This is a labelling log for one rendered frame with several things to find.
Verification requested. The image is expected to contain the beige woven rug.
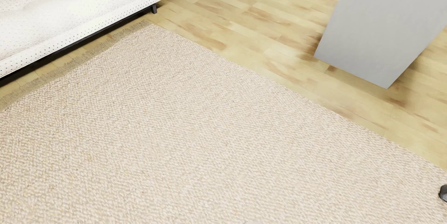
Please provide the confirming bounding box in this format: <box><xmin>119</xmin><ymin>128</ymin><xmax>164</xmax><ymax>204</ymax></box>
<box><xmin>0</xmin><ymin>20</ymin><xmax>447</xmax><ymax>224</ymax></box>

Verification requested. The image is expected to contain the grey kitchen island cabinet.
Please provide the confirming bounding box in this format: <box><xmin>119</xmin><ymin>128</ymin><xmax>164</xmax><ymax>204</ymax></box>
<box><xmin>314</xmin><ymin>0</ymin><xmax>447</xmax><ymax>89</ymax></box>

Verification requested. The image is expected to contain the white perforated fabric sofa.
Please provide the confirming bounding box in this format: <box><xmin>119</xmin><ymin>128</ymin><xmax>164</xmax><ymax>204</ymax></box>
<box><xmin>0</xmin><ymin>0</ymin><xmax>173</xmax><ymax>88</ymax></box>

